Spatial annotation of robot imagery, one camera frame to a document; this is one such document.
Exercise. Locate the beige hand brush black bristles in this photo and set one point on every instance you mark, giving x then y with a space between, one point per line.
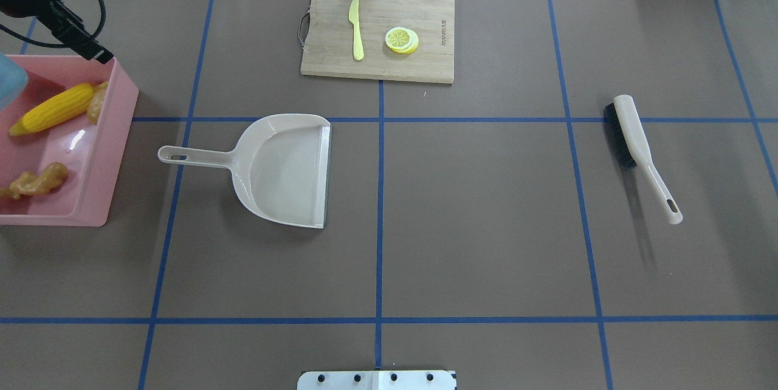
632 151

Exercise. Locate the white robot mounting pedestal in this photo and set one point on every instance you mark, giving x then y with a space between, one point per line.
378 379

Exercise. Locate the yellow toy corn cob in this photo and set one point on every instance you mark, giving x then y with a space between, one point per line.
56 110

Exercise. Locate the brown toy potato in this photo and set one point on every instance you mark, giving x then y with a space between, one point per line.
96 103

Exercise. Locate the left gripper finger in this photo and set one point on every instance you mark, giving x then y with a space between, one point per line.
68 28

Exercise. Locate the bamboo cutting board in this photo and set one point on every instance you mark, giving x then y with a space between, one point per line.
327 48

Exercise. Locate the tan toy ginger root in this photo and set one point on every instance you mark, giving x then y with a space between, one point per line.
31 184

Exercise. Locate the beige plastic dustpan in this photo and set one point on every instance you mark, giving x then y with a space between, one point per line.
279 167

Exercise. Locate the yellow toy lemon slices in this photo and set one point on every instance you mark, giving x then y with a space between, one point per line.
402 40

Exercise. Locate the pink plastic bin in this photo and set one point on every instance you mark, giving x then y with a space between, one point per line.
92 153

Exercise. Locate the yellow plastic toy knife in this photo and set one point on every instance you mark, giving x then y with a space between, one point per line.
354 19

